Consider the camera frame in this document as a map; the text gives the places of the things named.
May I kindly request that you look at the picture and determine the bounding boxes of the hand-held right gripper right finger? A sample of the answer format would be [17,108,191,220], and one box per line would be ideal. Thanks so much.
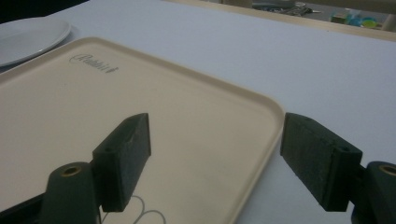
[279,112,396,224]

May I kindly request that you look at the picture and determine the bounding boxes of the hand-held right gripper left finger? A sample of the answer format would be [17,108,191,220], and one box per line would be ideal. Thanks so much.
[38,112,152,224]

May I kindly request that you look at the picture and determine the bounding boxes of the beige plastic tray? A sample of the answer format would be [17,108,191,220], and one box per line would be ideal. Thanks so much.
[0,36,286,224]

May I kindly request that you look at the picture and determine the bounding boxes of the green and blue toys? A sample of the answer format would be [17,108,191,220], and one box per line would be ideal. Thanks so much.
[330,11,378,29]

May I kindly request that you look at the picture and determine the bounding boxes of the white plate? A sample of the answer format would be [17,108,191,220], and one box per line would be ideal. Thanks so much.
[0,16,72,67]

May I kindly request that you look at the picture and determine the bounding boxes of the thin white string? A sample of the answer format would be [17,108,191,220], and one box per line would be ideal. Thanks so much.
[101,195,167,224]

